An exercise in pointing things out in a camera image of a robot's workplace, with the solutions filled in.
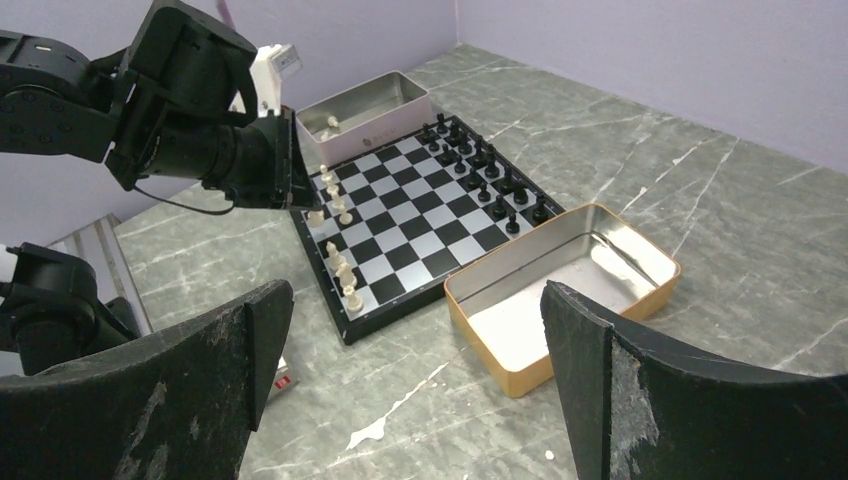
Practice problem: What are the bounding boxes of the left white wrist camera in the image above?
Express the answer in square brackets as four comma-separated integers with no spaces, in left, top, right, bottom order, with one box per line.
[229,44,302,118]

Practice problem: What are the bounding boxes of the black white chess board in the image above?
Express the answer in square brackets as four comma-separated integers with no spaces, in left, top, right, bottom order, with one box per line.
[292,115,562,345]

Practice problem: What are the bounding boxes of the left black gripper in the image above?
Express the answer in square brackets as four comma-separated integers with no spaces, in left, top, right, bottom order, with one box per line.
[105,109,320,211]

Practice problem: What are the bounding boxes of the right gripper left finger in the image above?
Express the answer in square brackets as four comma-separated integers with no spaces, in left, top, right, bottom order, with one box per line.
[1,280,294,479]

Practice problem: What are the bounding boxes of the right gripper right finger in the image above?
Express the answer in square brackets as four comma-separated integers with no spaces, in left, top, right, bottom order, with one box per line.
[554,315,847,479]

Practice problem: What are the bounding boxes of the silver metal tin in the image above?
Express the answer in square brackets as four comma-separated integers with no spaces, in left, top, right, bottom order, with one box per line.
[296,70,435,167]

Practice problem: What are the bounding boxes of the black chess piece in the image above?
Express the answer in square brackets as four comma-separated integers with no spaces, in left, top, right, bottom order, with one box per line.
[505,213,521,235]

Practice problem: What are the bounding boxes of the small printed card box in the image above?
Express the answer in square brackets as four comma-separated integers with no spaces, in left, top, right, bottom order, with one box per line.
[266,356,298,403]

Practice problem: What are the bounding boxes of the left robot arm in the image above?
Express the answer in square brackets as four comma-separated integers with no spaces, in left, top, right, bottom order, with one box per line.
[1,1,319,376]

